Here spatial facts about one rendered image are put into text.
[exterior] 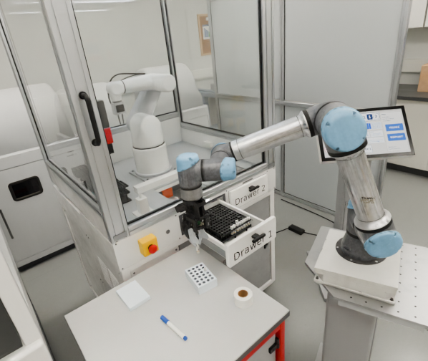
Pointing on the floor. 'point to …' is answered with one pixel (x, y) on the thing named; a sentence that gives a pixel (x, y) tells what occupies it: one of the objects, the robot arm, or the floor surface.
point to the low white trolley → (182, 319)
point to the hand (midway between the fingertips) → (195, 241)
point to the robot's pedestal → (346, 334)
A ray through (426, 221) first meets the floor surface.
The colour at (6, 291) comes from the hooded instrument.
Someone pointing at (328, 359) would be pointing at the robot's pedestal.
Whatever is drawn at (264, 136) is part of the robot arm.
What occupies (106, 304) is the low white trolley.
